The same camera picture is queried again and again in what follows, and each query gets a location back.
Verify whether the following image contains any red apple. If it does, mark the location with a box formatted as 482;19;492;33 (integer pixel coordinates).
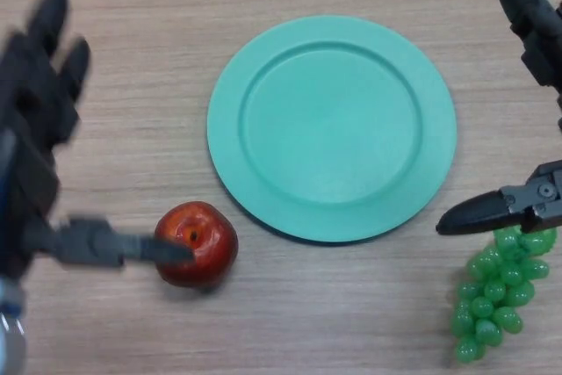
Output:
153;200;241;291

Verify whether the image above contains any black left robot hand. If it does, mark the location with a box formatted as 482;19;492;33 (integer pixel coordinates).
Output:
0;0;195;288

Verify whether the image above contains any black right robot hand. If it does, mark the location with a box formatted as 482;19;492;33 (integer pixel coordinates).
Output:
435;0;562;237

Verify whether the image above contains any green round plate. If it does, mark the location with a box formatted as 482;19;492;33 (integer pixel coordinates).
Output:
206;14;458;246

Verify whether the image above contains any green grape bunch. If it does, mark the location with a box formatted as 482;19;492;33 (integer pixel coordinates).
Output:
450;225;558;364

